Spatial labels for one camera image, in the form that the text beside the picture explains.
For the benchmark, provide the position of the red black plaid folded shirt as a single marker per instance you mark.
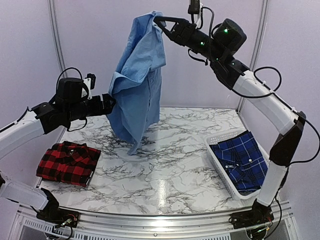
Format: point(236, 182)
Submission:
point(68, 163)

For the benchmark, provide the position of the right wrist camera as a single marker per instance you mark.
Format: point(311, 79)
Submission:
point(194, 7)

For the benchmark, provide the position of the blue plaid shirt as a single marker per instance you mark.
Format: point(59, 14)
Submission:
point(242, 161)

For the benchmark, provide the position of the aluminium front frame rail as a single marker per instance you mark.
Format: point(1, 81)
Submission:
point(110, 226)

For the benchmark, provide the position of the right aluminium corner post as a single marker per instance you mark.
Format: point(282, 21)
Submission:
point(262, 24)

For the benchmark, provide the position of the white plastic basket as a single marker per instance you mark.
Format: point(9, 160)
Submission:
point(222, 136)

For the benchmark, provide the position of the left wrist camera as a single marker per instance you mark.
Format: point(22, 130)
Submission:
point(90, 81)

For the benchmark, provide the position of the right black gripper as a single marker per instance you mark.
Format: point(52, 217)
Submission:
point(183, 24)

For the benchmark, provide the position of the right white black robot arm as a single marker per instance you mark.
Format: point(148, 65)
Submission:
point(219, 47)

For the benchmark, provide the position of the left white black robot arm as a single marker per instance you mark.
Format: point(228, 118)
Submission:
point(72, 101)

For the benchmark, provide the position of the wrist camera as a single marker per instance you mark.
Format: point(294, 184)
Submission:
point(194, 7)
point(90, 81)

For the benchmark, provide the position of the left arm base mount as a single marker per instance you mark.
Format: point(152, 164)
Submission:
point(62, 218)

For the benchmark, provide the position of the light blue long sleeve shirt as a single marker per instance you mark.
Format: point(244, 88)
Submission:
point(137, 82)

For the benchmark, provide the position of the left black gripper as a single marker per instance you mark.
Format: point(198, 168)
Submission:
point(107, 108)

